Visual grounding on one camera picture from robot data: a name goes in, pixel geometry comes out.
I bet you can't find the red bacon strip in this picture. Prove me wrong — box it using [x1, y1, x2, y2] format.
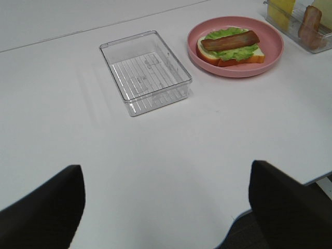
[298, 5, 322, 50]

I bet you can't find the green lettuce leaf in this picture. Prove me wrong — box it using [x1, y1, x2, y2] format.
[199, 27, 264, 62]

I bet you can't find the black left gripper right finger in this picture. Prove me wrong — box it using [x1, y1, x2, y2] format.
[248, 160, 331, 248]

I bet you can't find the clear plastic tray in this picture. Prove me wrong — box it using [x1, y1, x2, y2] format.
[99, 30, 192, 117]
[264, 1, 331, 53]

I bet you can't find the clear left plastic tray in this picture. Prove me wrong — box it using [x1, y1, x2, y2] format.
[99, 30, 192, 117]

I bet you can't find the pink round plate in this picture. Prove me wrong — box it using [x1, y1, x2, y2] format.
[187, 16, 284, 78]

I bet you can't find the yellow cheese slice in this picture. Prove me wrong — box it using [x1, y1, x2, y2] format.
[267, 0, 295, 30]

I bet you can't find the clear right plastic tray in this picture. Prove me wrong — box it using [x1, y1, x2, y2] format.
[264, 1, 331, 53]

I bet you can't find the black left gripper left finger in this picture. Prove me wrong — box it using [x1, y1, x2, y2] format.
[1, 165, 86, 248]

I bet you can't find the brown bacon strip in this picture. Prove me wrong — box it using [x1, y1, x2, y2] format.
[201, 31, 260, 51]

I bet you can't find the white bread slice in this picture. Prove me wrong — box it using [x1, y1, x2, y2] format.
[312, 0, 332, 29]
[196, 36, 265, 67]

